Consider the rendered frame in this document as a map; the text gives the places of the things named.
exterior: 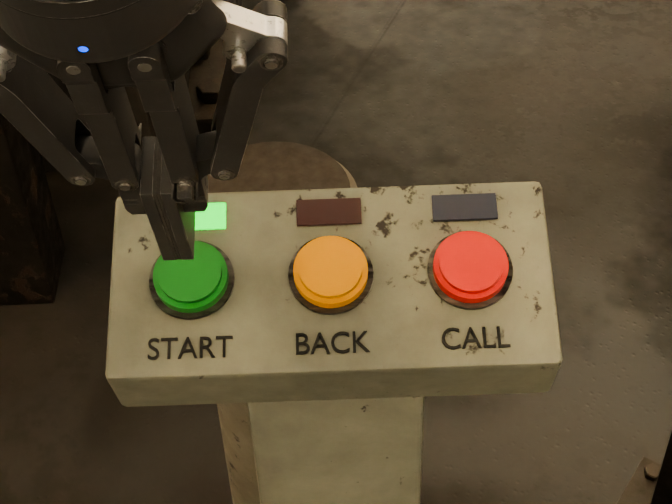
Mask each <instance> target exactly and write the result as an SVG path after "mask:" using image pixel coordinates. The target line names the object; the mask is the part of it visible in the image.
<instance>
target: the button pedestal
mask: <svg viewBox="0 0 672 504"><path fill-rule="evenodd" d="M479 193H496V199H497V209H498V219H494V220H466V221H438V222H433V217H432V203H431V195H450V194H479ZM338 198H361V212H362V224H353V225H325V226H297V222H296V200H310V199H338ZM208 203H226V229H212V230H195V241H201V242H205V243H207V244H209V245H211V246H213V247H214V248H216V249H217V250H218V251H219V252H220V253H221V254H222V256H223V257H224V259H225V262H226V265H227V269H228V275H229V280H228V285H227V289H226V291H225V293H224V295H223V296H222V298H221V299H220V300H219V301H218V302H217V303H216V304H215V305H213V306H212V307H210V308H208V309H206V310H204V311H201V312H197V313H182V312H178V311H175V310H173V309H171V308H169V307H168V306H167V305H165V304H164V303H163V302H162V301H161V299H160V298H159V296H158V294H157V292H156V289H155V287H154V283H153V270H154V267H155V264H156V262H157V260H158V258H159V257H160V256H161V252H160V250H159V247H158V244H157V241H156V239H155V236H154V233H153V231H152V228H151V225H150V222H149V220H148V217H147V214H136V215H132V214H131V213H129V212H128V211H127V210H126V209H125V207H124V204H123V201H122V199H121V197H118V198H117V200H116V202H115V214H114V231H113V249H112V266H111V284H110V301H109V318H108V336H107V353H106V371H105V376H106V379H107V381H108V383H109V384H110V386H111V388H112V389H113V391H114V393H115V394H116V396H117V398H118V399H119V401H120V403H121V404H122V405H123V406H126V407H139V406H168V405H197V404H225V403H247V408H248V415H249V423H250V431H251V438H252V446H253V453H254V461H255V469H256V476H257V484H258V491H259V499H260V504H420V498H421V474H422V449H423V424H424V400H425V397H427V396H456V395H484V394H513V393H542V392H547V391H549V390H550V388H551V386H552V383H553V381H554V379H555V377H556V375H557V372H558V370H559V368H560V366H561V363H562V360H563V357H562V349H561V341H560V332H559V324H558V316H557V307H556V299H555V291H554V282H553V274H552V266H551V257H550V249H549V241H548V232H547V224H546V216H545V207H544V199H543V191H542V187H541V185H540V183H539V182H536V181H531V182H503V183H475V184H447V185H419V186H390V187H362V188H334V189H306V190H278V191H250V192H222V193H208ZM462 231H477V232H481V233H484V234H487V235H489V236H491V237H492V238H494V239H495V240H496V241H497V242H498V243H499V244H500V245H501V246H502V247H503V249H504V251H505V252H506V255H507V258H508V263H509V269H508V275H507V278H506V281H505V284H504V286H503V287H502V289H501V290H500V291H499V292H498V293H497V294H496V295H495V296H494V297H492V298H490V299H488V300H486V301H483V302H480V303H464V302H460V301H457V300H454V299H453V298H451V297H449V296H448V295H446V294H445V293H444V292H443V291H442V290H441V289H440V287H439V286H438V284H437V283H436V281H435V278H434V274H433V261H434V256H435V253H436V250H437V248H438V247H439V245H440V244H441V243H442V242H443V241H444V240H445V239H446V238H447V237H449V236H451V235H453V234H455V233H458V232H462ZM323 236H339V237H343V238H346V239H348V240H350V241H352V242H353V243H355V244H356V245H357V246H358V247H359V248H360V249H361V250H362V252H363V253H364V255H365V257H366V260H367V264H368V279H367V283H366V286H365V288H364V290H363V292H362V293H361V294H360V295H359V297H358V298H356V299H355V300H354V301H353V302H351V303H349V304H347V305H345V306H342V307H338V308H323V307H319V306H316V305H314V304H312V303H310V302H308V301H307V300H306V299H305V298H304V297H303V296H302V295H301V294H300V293H299V291H298V290H297V287H296V285H295V282H294V275H293V265H294V261H295V258H296V256H297V254H298V253H299V251H300V250H301V249H302V248H303V246H305V245H306V244H307V243H308V242H310V241H312V240H314V239H316V238H319V237H323Z"/></svg>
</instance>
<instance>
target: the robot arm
mask: <svg viewBox="0 0 672 504"><path fill-rule="evenodd" d="M220 38H221V39H222V40H223V53H224V55H225V57H227V61H226V65H225V69H224V73H223V78H222V82H221V86H220V91H219V95H218V99H217V103H216V108H215V112H214V116H213V121H212V125H211V132H207V133H202V134H199V130H198V126H197V122H196V119H195V115H194V111H193V107H192V103H191V99H190V95H189V91H188V87H187V83H186V79H185V75H184V74H185V73H186V72H187V71H188V70H189V69H190V68H191V67H192V66H193V65H194V64H195V63H196V62H197V61H198V60H199V59H200V58H201V57H202V56H203V55H204V54H205V53H206V52H207V51H208V50H209V49H210V48H211V47H212V46H213V45H214V44H215V43H216V42H217V41H218V40H219V39H220ZM287 45H288V39H287V7H286V5H285V4H284V3H282V2H281V1H278V0H264V1H261V2H260V3H258V4H257V5H256V6H255V8H254V9H253V10H249V9H246V8H243V7H240V6H237V5H235V4H232V3H229V2H227V0H0V113H1V114H2V115H3V116H4V117H5V118H6V119H7V120H8V121H9V122H10V123H11V124H12V125H13V126H14V127H15V128H16V129H17V130H18V131H19V132H20V133H21V134H22V135H23V136H24V137H25V138H26V139H27V140H28V141H29V142H30V143H31V144H32V145H33V146H34V147H35V148H36V149H37V150H38V151H39V152H40V153H41V154H42V155H43V156H44V157H45V158H46V159H47V160H48V161H49V162H50V163H51V164H52V165H53V166H54V167H55V168H56V169H57V170H58V171H59V172H60V173H61V174H62V175H63V176H64V177H65V179H66V180H67V181H68V182H70V183H72V184H74V185H78V186H87V185H91V184H93V183H94V181H95V178H102V179H106V180H109V181H110V183H111V185H112V187H113V188H115V189H117V190H118V191H119V194H120V197H121V199H122V201H123V204H124V207H125V209H126V210H127V211H128V212H129V213H131V214H132V215H136V214H147V217H148V220H149V222H150V225H151V228H152V231H153V233H154V236H155V239H156V241H157V244H158V247H159V250H160V252H161V255H162V258H163V260H178V259H182V260H191V259H194V242H195V212H202V211H205V210H206V208H207V207H208V177H207V175H209V174H211V176H212V177H214V178H216V179H219V180H231V179H234V178H236V177H237V176H238V173H239V170H240V166H241V163H242V159H243V156H244V153H245V149H246V146H247V142H248V139H249V136H250V132H251V129H252V125H253V122H254V119H255V115H256V112H257V108H258V105H259V102H260V98H261V95H262V91H263V88H264V87H265V86H266V85H267V84H268V83H269V82H270V81H271V80H272V79H273V78H274V77H275V76H276V75H277V74H278V73H279V72H280V71H281V70H282V69H283V68H284V67H285V66H286V65H287V63H288V47H287ZM47 72H48V73H50V74H52V75H54V76H55V77H57V78H59V79H61V81H62V83H63V84H66V86H67V89H68V91H69V94H70V96H71V99H72V101H73V102H72V101H71V100H70V99H69V98H68V96H67V95H66V94H65V93H64V92H63V91H62V89H61V88H60V87H59V86H58V85H57V84H56V83H55V81H54V80H53V79H52V78H51V77H50V76H49V75H48V73H47ZM125 87H133V88H137V89H138V92H139V96H140V99H141V102H142V105H143V108H144V111H145V112H149V114H150V117H151V120H152V124H153V127H154V130H155V133H156V136H157V137H155V136H151V137H142V150H141V130H142V123H140V124H139V126H138V127H137V124H136V121H135V118H134V114H133V111H132V108H131V105H130V102H129V99H128V96H127V93H126V90H125Z"/></svg>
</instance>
